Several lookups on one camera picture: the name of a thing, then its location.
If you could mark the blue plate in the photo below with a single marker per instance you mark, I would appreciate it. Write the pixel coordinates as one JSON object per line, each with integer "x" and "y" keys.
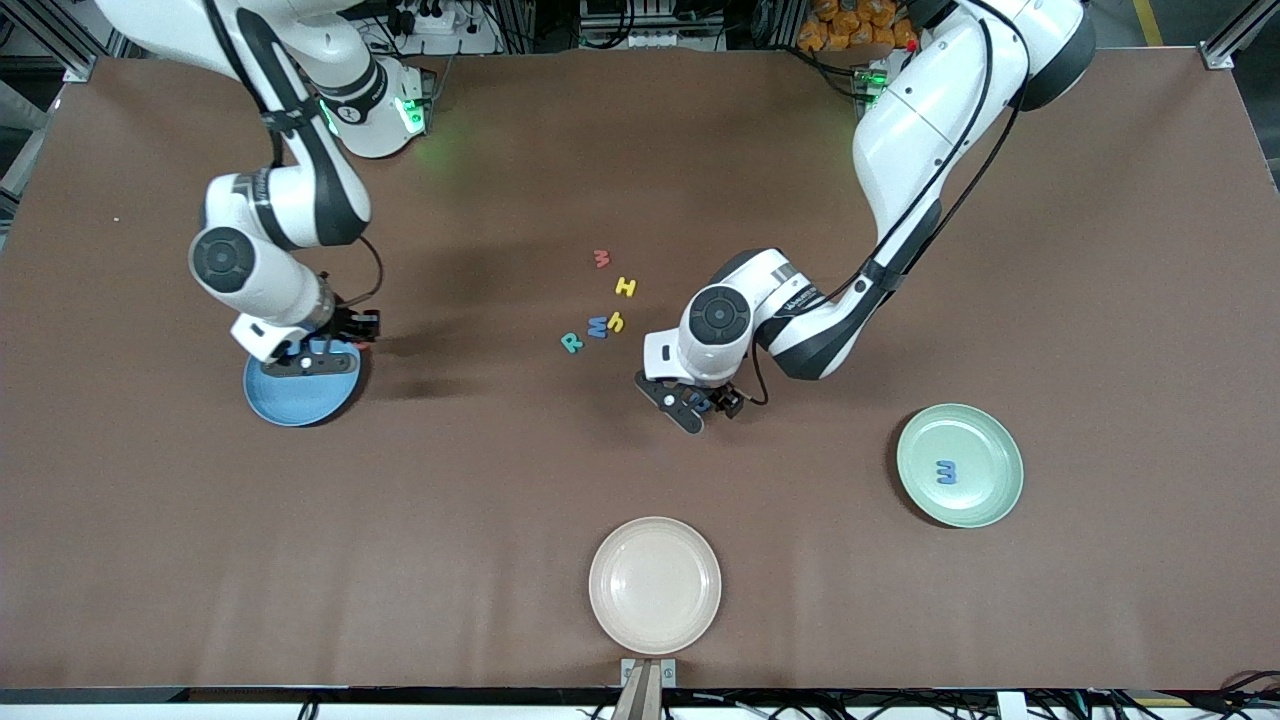
{"x": 300, "y": 400}

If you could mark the teal foam letter R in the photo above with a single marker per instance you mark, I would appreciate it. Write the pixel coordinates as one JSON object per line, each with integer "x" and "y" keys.
{"x": 571, "y": 342}

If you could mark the light blue foam letter M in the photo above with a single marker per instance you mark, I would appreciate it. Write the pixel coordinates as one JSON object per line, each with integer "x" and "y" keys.
{"x": 597, "y": 328}

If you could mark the brown table cover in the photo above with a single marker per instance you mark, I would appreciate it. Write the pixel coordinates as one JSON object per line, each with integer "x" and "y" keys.
{"x": 640, "y": 500}

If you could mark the aluminium frame post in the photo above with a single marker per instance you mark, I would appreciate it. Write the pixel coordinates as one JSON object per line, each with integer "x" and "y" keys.
{"x": 80, "y": 65}
{"x": 1218, "y": 55}

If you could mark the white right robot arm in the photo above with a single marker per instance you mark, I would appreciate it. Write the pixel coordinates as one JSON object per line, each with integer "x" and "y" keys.
{"x": 250, "y": 280}

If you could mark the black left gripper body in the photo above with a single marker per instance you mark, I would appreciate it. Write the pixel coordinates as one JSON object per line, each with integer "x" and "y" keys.
{"x": 727, "y": 397}

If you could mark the white ventilated equipment box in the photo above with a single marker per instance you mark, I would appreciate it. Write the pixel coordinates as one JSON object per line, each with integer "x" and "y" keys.
{"x": 650, "y": 40}

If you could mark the beige plate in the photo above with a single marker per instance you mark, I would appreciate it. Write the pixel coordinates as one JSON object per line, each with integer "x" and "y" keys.
{"x": 655, "y": 585}

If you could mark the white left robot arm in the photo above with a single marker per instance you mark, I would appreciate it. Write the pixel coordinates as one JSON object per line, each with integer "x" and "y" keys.
{"x": 900, "y": 130}

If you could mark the orange snack packets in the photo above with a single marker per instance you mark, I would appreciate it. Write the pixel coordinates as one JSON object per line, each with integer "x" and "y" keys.
{"x": 850, "y": 25}

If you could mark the green plate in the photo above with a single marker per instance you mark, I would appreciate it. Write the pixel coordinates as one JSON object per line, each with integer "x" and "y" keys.
{"x": 975, "y": 500}

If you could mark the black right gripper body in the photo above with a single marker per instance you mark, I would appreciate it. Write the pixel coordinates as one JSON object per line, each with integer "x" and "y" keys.
{"x": 352, "y": 323}

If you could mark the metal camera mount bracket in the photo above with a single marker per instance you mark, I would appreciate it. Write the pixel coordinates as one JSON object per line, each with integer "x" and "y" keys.
{"x": 650, "y": 690}

